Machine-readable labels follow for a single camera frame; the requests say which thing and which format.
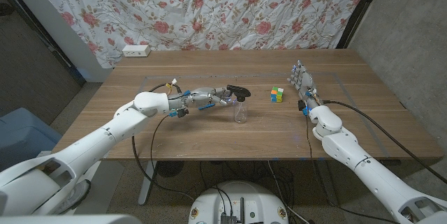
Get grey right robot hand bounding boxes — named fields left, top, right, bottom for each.
left=286, top=59, right=324, bottom=110

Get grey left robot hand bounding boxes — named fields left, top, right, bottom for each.
left=168, top=87, right=234, bottom=111

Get black trigger sprayer head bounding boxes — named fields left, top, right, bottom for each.
left=226, top=84, right=251, bottom=103

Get clear plastic spray bottle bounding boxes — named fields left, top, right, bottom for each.
left=233, top=100, right=249, bottom=124

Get multicoloured Rubik's cube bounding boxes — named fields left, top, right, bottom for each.
left=270, top=86, right=284, bottom=103

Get black round floor base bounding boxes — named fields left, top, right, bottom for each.
left=156, top=160, right=185, bottom=179

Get white power strip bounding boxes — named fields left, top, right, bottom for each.
left=122, top=44, right=152, bottom=58

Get floral print backdrop cloth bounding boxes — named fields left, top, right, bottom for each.
left=26, top=0, right=374, bottom=70

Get black backdrop stand pole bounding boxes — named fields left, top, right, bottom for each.
left=335, top=0, right=387, bottom=50

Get white table leg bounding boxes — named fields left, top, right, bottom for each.
left=138, top=160, right=158, bottom=207
left=316, top=159, right=339, bottom=207

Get white robot torso base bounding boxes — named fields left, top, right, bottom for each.
left=187, top=181, right=290, bottom=224

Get white floor platform blue pads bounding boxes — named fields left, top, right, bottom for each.
left=34, top=150, right=125, bottom=216

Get blue plastic bin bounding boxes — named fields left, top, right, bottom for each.
left=0, top=107, right=63, bottom=172

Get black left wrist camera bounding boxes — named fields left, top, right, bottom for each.
left=169, top=107, right=189, bottom=119

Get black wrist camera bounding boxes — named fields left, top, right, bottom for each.
left=169, top=107, right=189, bottom=119
left=298, top=99, right=310, bottom=117

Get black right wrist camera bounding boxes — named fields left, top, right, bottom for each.
left=298, top=99, right=310, bottom=117

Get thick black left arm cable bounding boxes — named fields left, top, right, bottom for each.
left=131, top=83, right=196, bottom=200

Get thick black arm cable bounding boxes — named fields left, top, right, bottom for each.
left=131, top=83, right=196, bottom=200
left=323, top=100, right=447, bottom=185

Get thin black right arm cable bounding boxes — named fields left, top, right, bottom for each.
left=305, top=114, right=399, bottom=224

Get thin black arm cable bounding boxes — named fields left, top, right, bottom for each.
left=305, top=114, right=399, bottom=224
left=149, top=114, right=169, bottom=185

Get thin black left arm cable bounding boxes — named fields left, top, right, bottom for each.
left=149, top=114, right=169, bottom=185

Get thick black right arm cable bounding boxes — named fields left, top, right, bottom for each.
left=323, top=100, right=447, bottom=185

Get black slanted wall bar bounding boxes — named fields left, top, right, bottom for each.
left=0, top=0, right=87, bottom=87

